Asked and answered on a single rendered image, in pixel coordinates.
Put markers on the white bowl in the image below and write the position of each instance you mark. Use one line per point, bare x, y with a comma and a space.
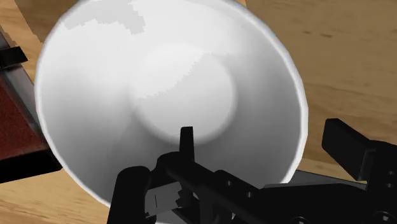
118, 93

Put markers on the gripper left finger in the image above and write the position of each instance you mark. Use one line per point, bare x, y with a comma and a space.
186, 173

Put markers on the dark red flat block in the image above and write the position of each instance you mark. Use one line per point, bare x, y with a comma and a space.
15, 130

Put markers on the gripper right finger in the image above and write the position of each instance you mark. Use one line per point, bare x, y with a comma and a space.
350, 149

